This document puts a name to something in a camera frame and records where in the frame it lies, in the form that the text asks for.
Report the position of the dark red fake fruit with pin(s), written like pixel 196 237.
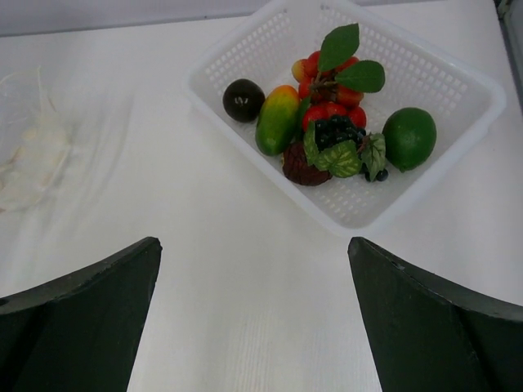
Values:
pixel 296 168

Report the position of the fake strawberry bunch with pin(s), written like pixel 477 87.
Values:
pixel 335 73

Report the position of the dark fake grape bunch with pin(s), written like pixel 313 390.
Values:
pixel 344 150

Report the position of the clear zip top bag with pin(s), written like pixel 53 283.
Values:
pixel 35 141

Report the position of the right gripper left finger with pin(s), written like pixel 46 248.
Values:
pixel 81 331

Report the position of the white plastic basket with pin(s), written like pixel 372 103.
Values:
pixel 352 117

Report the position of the green fake lime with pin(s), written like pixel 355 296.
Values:
pixel 277 120
pixel 410 135

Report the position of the right frame post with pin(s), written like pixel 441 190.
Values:
pixel 510 19

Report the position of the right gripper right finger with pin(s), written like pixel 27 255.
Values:
pixel 427 333

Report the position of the dark purple fake plum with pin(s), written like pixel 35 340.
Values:
pixel 242 100

